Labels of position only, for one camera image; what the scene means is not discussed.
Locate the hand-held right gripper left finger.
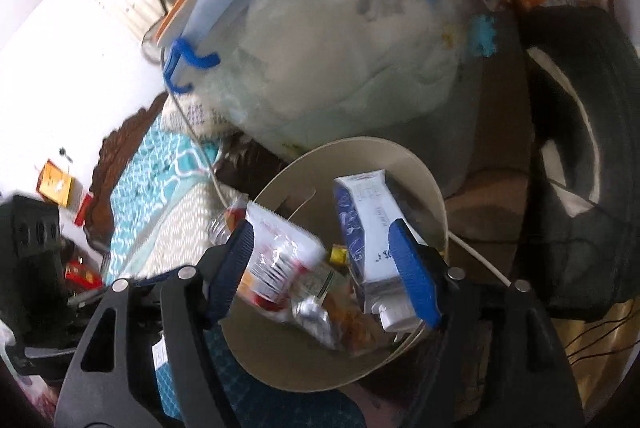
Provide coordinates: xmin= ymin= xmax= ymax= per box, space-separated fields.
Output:
xmin=52 ymin=218 xmax=257 ymax=428

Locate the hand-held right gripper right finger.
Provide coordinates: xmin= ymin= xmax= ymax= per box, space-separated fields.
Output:
xmin=389 ymin=218 xmax=586 ymax=428

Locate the red white snack wrapper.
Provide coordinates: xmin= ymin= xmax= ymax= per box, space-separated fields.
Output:
xmin=234 ymin=200 xmax=327 ymax=324

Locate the blue white carton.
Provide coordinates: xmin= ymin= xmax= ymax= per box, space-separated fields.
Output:
xmin=332 ymin=169 xmax=427 ymax=332

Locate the beige trash bin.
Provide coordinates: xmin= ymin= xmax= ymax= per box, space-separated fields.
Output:
xmin=217 ymin=137 xmax=448 ymax=393

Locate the clear plastic bottle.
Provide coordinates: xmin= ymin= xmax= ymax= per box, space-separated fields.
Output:
xmin=210 ymin=208 xmax=237 ymax=250

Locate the red bag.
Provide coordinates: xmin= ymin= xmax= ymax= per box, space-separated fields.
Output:
xmin=65 ymin=260 xmax=104 ymax=289

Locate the printed bed sheet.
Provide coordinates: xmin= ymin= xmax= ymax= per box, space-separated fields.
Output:
xmin=105 ymin=180 xmax=367 ymax=428

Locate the silver foil wrapper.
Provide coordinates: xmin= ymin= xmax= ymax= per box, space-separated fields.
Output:
xmin=290 ymin=298 xmax=347 ymax=351

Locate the carved wooden headboard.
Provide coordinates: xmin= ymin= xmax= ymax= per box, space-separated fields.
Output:
xmin=82 ymin=93 xmax=169 ymax=255

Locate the teal patterned blanket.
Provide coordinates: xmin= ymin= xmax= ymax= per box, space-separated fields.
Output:
xmin=107 ymin=113 xmax=222 ymax=270

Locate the patterned pillow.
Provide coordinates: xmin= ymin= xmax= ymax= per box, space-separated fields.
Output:
xmin=165 ymin=98 xmax=237 ymax=145

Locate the black tyre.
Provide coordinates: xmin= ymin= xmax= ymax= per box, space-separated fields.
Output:
xmin=520 ymin=8 xmax=640 ymax=320

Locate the clear bedding storage bag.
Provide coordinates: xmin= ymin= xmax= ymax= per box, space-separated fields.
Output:
xmin=142 ymin=0 xmax=532 ymax=200

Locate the red yellow wall calendar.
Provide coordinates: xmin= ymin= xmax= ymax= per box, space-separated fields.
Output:
xmin=37 ymin=160 xmax=96 ymax=225

